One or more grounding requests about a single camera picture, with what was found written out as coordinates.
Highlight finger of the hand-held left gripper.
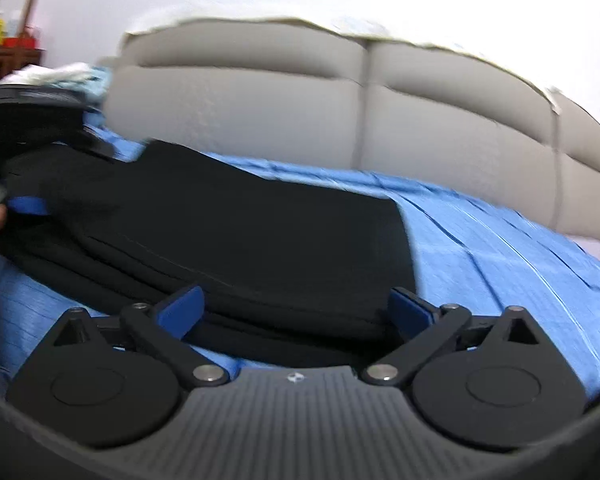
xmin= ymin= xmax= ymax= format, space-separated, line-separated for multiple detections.
xmin=6 ymin=195 xmax=53 ymax=217

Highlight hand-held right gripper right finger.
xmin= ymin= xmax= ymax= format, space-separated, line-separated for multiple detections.
xmin=361 ymin=287 xmax=543 ymax=387

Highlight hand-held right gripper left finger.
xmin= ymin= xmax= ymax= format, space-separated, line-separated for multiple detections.
xmin=52 ymin=284 xmax=231 ymax=388

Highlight black pants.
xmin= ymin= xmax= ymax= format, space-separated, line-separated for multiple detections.
xmin=0 ymin=139 xmax=422 ymax=361

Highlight white cloth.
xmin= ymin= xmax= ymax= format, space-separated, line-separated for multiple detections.
xmin=2 ymin=62 xmax=98 ymax=87

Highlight wooden dresser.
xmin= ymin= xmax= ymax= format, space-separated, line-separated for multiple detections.
xmin=0 ymin=47 xmax=47 ymax=88

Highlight light blue cloth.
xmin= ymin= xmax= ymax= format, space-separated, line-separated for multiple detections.
xmin=72 ymin=67 xmax=113 ymax=113

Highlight red box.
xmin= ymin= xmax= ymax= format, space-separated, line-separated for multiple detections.
xmin=2 ymin=34 xmax=38 ymax=52

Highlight blue checked bed sheet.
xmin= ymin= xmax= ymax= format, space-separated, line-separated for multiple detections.
xmin=0 ymin=122 xmax=600 ymax=411

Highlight grey padded headboard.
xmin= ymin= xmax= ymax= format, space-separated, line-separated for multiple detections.
xmin=102 ymin=5 xmax=600 ymax=241

